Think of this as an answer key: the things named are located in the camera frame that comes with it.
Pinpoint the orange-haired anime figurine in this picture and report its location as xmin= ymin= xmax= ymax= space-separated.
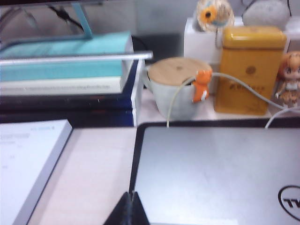
xmin=274 ymin=52 xmax=300 ymax=109

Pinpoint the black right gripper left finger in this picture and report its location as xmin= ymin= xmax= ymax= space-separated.
xmin=109 ymin=191 xmax=133 ymax=225

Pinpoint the teal book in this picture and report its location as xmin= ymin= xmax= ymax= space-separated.
xmin=0 ymin=30 xmax=134 ymax=82

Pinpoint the thin dark navy book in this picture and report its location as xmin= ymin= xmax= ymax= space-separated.
xmin=0 ymin=60 xmax=144 ymax=111

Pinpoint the white ceramic mug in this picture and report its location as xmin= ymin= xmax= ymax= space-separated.
xmin=142 ymin=65 xmax=213 ymax=122

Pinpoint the silver Dell laptop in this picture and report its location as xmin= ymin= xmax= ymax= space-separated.
xmin=133 ymin=126 xmax=300 ymax=225

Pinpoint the yellow metal tin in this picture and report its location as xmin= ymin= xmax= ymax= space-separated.
xmin=213 ymin=26 xmax=288 ymax=116

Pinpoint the blue cover paperback book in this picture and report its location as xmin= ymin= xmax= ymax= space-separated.
xmin=0 ymin=119 xmax=73 ymax=225

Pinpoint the thick dark navy book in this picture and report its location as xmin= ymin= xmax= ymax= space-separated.
xmin=0 ymin=109 xmax=138 ymax=129

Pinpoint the crochet sunflower doll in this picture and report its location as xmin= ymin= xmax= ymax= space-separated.
xmin=196 ymin=0 xmax=235 ymax=32

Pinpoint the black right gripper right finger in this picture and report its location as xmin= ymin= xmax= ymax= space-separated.
xmin=132 ymin=190 xmax=150 ymax=225

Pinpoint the orange fox cable holder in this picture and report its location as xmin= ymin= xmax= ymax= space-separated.
xmin=191 ymin=69 xmax=212 ymax=104

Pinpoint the white charger cable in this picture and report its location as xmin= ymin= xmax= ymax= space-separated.
xmin=265 ymin=108 xmax=300 ymax=129
xmin=166 ymin=72 xmax=290 ymax=128

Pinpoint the black AOC monitor teal stand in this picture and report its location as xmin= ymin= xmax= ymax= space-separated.
xmin=0 ymin=0 xmax=153 ymax=65

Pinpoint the white round toy figure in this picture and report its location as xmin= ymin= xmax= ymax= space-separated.
xmin=242 ymin=0 xmax=291 ymax=27

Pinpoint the thick black monitor cable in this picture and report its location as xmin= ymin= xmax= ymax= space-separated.
xmin=48 ymin=5 xmax=83 ymax=27

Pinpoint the white spine book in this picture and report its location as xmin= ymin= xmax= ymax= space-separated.
xmin=0 ymin=75 xmax=135 ymax=97

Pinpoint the white square box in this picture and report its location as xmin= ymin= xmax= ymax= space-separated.
xmin=183 ymin=16 xmax=249 ymax=65

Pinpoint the round wooden mug lid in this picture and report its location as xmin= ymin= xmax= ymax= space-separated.
xmin=148 ymin=58 xmax=213 ymax=86

